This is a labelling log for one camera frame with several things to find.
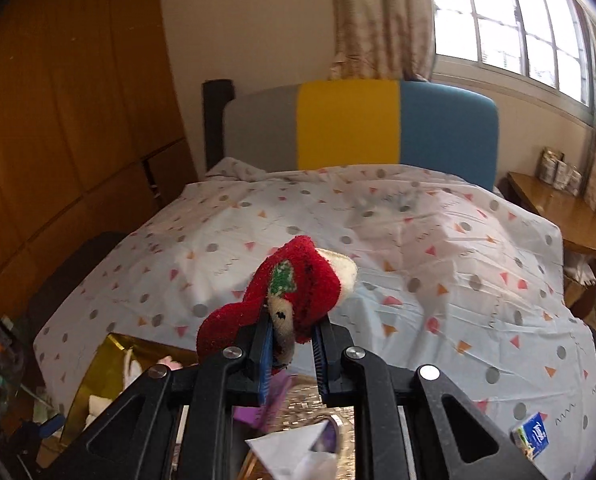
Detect wooden wardrobe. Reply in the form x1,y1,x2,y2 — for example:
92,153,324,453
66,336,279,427
0,0,197,318

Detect gold metal tray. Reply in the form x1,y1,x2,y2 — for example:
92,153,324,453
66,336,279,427
60,333,197,446

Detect purple cardboard box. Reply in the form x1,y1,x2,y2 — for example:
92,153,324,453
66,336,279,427
233,370,294,432

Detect pink towel blue band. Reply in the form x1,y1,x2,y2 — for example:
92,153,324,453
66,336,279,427
158,356,184,370

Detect patterned plastic tablecloth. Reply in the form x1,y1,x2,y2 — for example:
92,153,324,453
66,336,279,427
33,158,596,479

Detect red christmas sock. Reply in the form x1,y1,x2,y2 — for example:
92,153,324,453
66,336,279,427
196,235,358,370

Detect packets on side table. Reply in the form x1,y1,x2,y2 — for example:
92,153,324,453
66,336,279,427
537,146,582,196

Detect window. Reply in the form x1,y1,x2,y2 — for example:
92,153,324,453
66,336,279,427
434,0,595,124

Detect blue Tempo tissue pack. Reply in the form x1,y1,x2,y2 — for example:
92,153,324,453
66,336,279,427
511,413,550,462

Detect white knit gloves bundle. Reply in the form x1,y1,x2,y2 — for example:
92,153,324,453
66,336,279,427
85,350,143,427

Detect gold embossed tissue box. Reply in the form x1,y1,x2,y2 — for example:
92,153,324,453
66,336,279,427
235,373,356,479

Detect white bag under table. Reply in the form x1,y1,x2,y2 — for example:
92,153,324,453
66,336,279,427
564,250,596,308

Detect wooden side table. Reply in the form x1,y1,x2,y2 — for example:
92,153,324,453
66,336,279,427
507,172,596,257

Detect left floral curtain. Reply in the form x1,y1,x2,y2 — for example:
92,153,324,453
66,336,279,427
330,0,435,80

